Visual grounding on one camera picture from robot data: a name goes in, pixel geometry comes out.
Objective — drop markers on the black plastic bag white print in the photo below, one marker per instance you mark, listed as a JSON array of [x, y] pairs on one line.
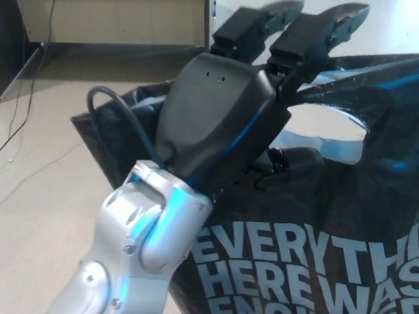
[[327, 196]]

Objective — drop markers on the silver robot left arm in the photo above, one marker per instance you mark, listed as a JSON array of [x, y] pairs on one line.
[[144, 229]]

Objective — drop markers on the wooden desk with dark edges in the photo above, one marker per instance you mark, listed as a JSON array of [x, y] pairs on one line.
[[114, 19]]

